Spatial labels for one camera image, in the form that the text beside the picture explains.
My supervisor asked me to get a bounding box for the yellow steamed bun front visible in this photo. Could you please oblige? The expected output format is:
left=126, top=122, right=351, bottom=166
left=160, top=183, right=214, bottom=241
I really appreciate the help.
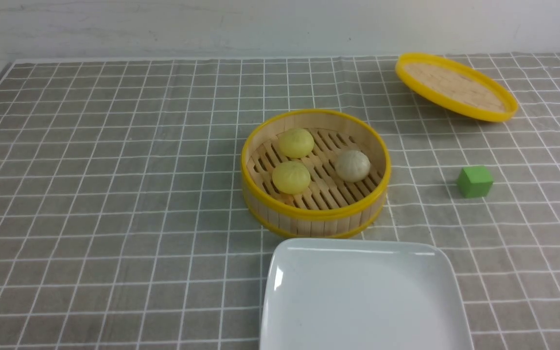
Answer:
left=272, top=161, right=311, bottom=195

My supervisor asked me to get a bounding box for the yellow steamed bun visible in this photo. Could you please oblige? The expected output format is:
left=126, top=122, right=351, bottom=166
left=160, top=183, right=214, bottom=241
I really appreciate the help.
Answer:
left=278, top=128, right=314, bottom=158
left=272, top=161, right=311, bottom=195

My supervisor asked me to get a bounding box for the white steamed bun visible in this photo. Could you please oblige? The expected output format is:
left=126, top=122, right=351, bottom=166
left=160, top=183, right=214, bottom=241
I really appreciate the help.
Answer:
left=334, top=149, right=371, bottom=182

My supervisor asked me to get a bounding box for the white square plate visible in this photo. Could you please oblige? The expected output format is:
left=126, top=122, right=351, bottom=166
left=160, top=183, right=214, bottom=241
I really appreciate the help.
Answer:
left=259, top=238, right=474, bottom=350

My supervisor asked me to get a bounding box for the bamboo steamer basket yellow rim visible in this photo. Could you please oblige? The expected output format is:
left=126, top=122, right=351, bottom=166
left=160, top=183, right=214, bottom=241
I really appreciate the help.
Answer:
left=240, top=109, right=392, bottom=238

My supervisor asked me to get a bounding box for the grey checkered tablecloth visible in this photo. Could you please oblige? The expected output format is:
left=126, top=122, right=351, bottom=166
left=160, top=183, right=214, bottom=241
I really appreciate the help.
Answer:
left=0, top=52, right=560, bottom=350

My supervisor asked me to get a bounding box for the bamboo steamer lid yellow rim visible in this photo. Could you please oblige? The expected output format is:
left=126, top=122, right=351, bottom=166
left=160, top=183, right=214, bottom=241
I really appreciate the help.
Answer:
left=395, top=52, right=519, bottom=123

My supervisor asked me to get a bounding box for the green cube block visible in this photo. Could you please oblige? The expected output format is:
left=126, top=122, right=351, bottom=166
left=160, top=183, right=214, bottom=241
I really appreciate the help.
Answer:
left=457, top=165, right=493, bottom=198

